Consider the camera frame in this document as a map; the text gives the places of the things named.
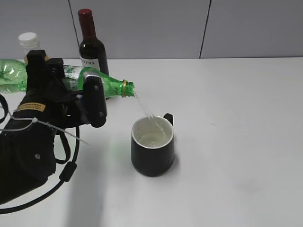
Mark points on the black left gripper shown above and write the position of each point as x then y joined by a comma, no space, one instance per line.
48,106

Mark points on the green sprite bottle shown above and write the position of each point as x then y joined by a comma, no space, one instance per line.
13,78

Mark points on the black mug white inside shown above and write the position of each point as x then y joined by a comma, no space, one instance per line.
153,145

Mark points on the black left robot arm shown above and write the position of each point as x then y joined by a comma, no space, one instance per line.
33,142

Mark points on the red wine bottle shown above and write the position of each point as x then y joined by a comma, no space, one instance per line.
92,51

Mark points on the orange juice bottle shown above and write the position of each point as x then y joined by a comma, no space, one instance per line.
29,41

